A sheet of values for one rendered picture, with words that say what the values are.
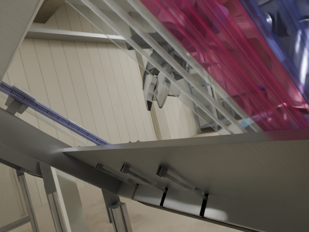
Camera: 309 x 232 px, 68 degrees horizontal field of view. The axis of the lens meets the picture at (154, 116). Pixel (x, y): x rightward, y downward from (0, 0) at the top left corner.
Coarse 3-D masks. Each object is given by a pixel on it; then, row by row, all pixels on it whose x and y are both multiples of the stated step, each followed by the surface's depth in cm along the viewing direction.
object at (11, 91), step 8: (0, 88) 33; (8, 88) 33; (16, 96) 34; (24, 96) 34; (32, 104) 35; (40, 104) 36; (40, 112) 36; (48, 112) 36; (56, 112) 37; (56, 120) 37; (64, 120) 38; (72, 128) 38; (80, 128) 39; (88, 136) 40; (96, 136) 41; (96, 144) 42; (104, 144) 42
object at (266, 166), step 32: (96, 160) 51; (128, 160) 40; (160, 160) 33; (192, 160) 29; (224, 160) 25; (256, 160) 22; (288, 160) 20; (224, 192) 37; (256, 192) 31; (288, 192) 27
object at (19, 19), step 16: (0, 0) 14; (16, 0) 14; (32, 0) 13; (0, 16) 16; (16, 16) 15; (32, 16) 15; (0, 32) 18; (16, 32) 17; (0, 48) 20; (16, 48) 19; (0, 64) 23; (0, 80) 27
